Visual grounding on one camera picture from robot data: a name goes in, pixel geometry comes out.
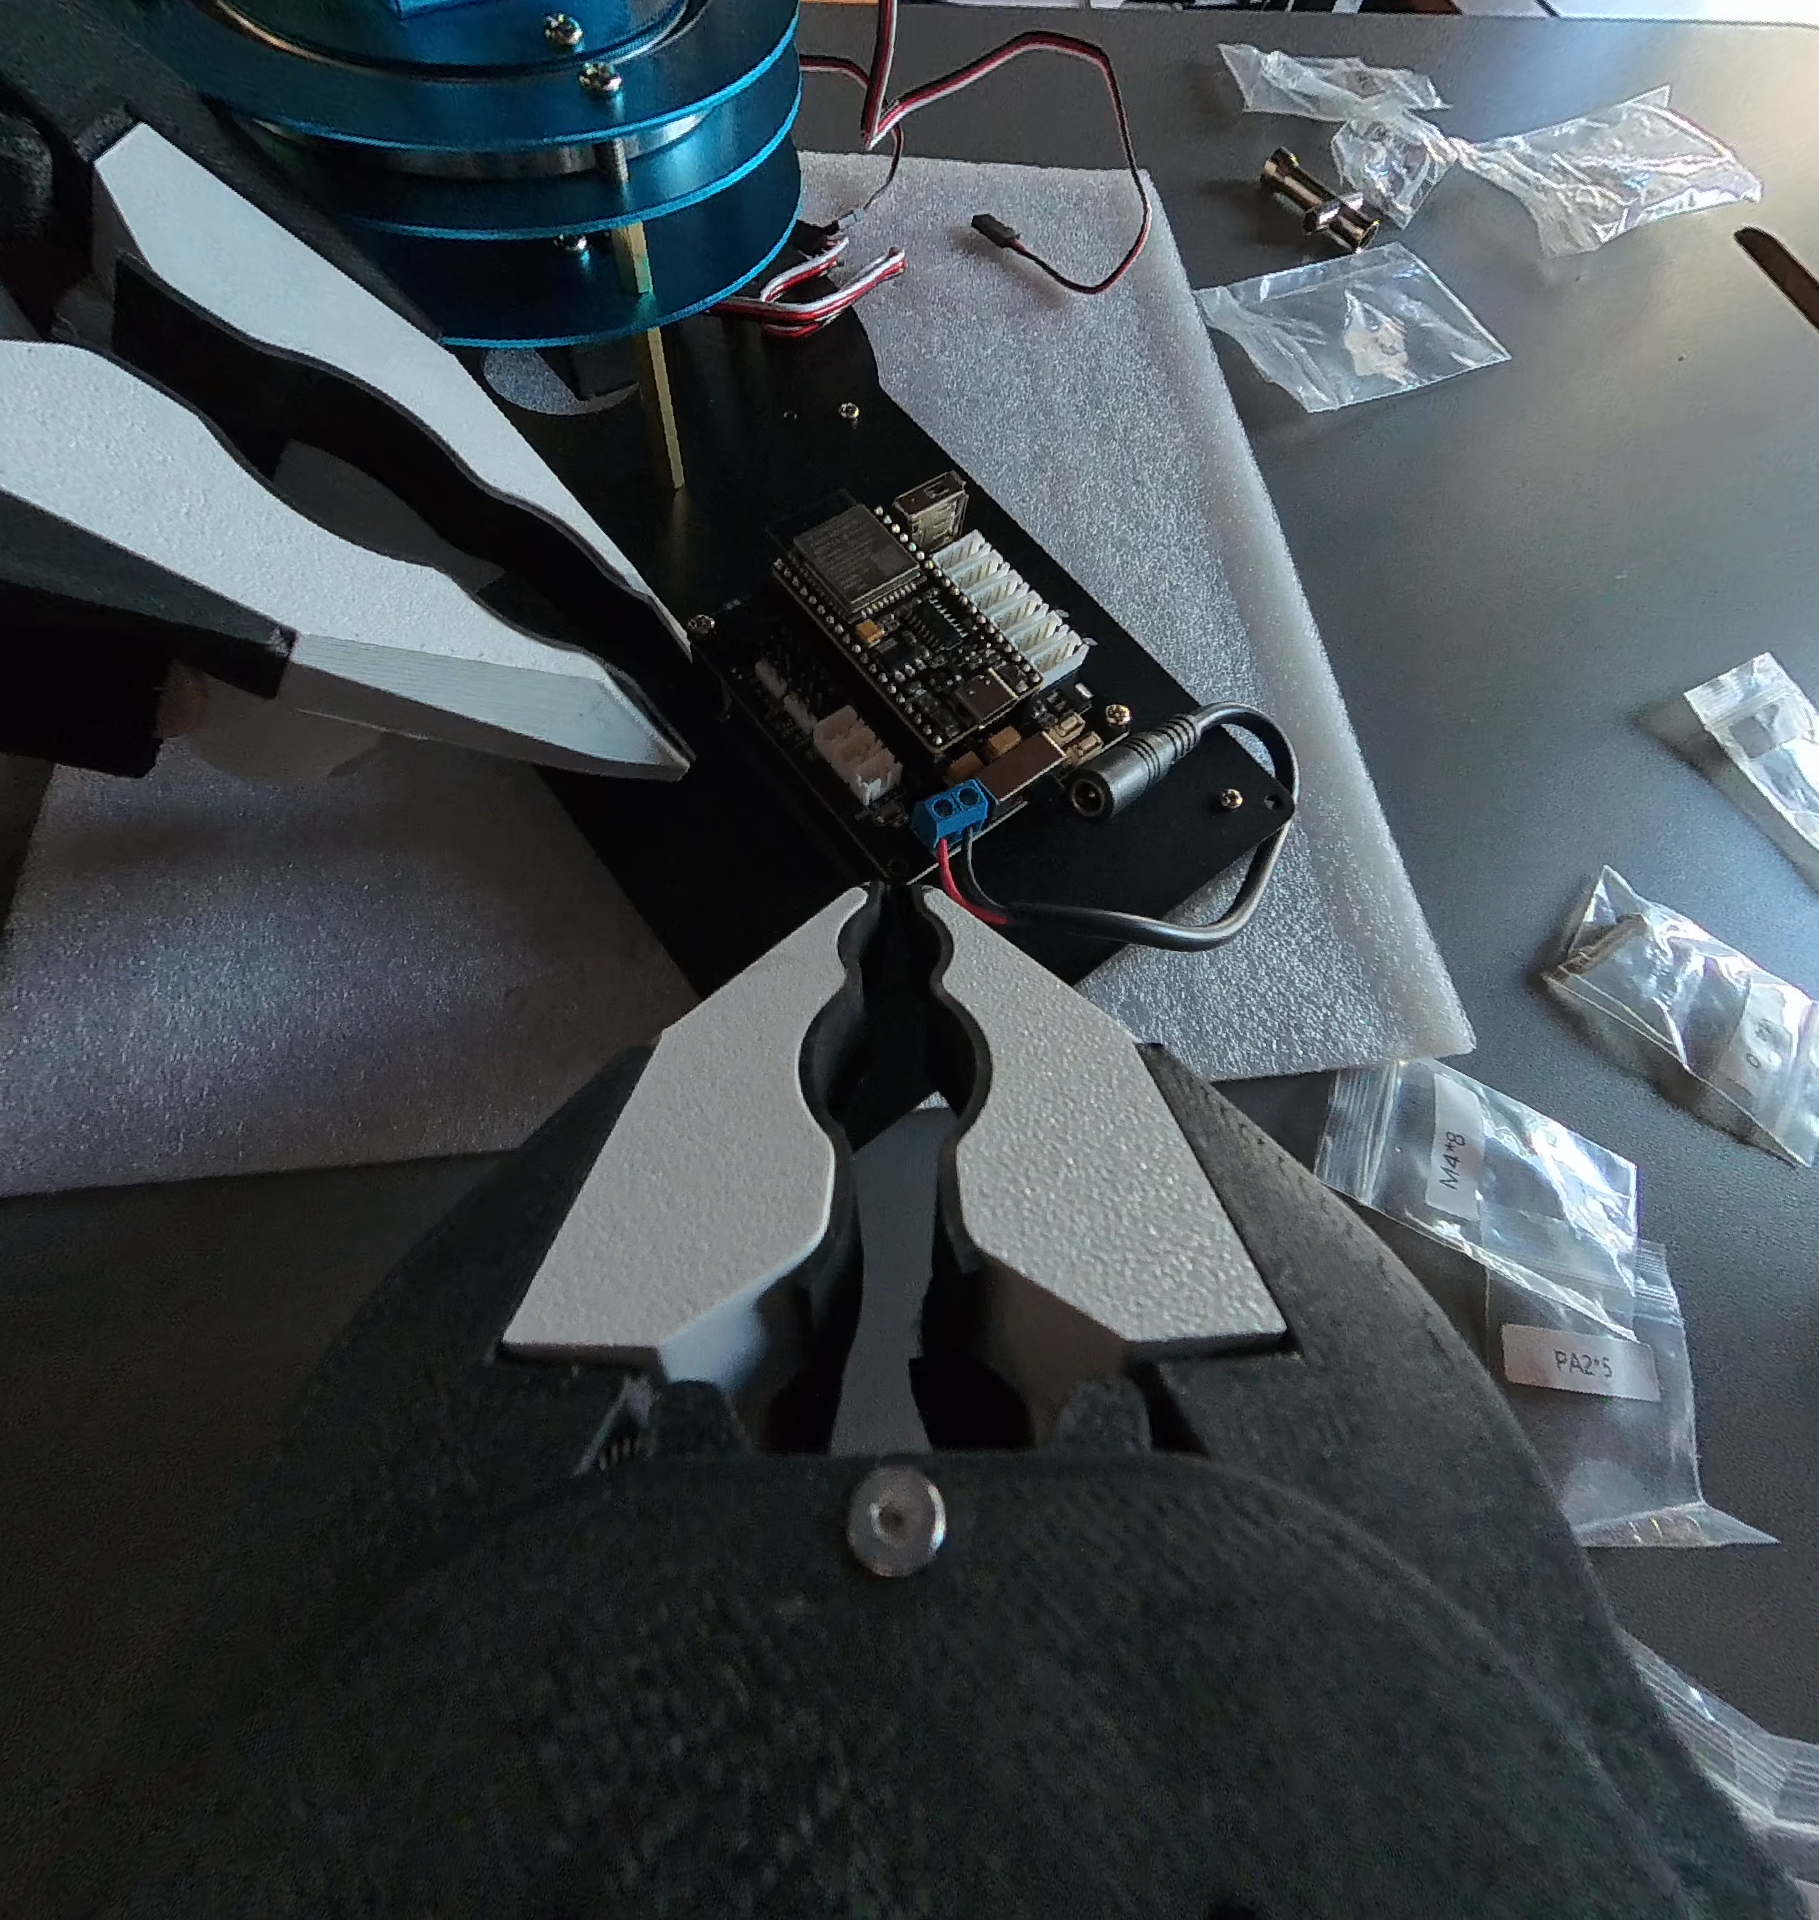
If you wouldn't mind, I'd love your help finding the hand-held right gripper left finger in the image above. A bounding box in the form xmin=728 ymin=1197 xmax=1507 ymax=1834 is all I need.
xmin=499 ymin=884 xmax=871 ymax=1389

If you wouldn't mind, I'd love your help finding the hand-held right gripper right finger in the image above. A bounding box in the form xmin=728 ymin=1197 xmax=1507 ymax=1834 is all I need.
xmin=905 ymin=884 xmax=1293 ymax=1413

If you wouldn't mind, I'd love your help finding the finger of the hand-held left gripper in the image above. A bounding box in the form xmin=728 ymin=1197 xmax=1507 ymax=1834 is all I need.
xmin=0 ymin=338 xmax=696 ymax=786
xmin=89 ymin=119 xmax=696 ymax=668

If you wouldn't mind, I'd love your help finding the white foam sheet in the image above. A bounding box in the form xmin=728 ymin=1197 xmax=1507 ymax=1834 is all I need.
xmin=0 ymin=150 xmax=1477 ymax=1205

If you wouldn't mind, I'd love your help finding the black control circuit board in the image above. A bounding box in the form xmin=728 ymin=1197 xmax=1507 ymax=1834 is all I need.
xmin=694 ymin=467 xmax=1151 ymax=869

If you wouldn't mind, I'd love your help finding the cluster of labelled screw bags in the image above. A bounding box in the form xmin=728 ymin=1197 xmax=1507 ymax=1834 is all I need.
xmin=1314 ymin=651 xmax=1819 ymax=1920

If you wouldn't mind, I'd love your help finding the empty clear plastic bag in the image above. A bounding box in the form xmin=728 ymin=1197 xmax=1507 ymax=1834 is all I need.
xmin=1194 ymin=239 xmax=1510 ymax=415
xmin=1329 ymin=111 xmax=1469 ymax=231
xmin=1447 ymin=88 xmax=1767 ymax=259
xmin=1216 ymin=42 xmax=1449 ymax=118

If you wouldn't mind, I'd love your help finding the brass metal coupling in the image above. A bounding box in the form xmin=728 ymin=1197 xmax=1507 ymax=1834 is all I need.
xmin=1261 ymin=146 xmax=1383 ymax=236

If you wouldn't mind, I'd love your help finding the black power cable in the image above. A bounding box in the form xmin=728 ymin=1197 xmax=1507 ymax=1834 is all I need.
xmin=930 ymin=701 xmax=1304 ymax=950

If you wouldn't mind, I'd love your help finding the servo cable with loose plug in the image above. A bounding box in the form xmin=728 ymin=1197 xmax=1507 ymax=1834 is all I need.
xmin=804 ymin=0 xmax=1158 ymax=300

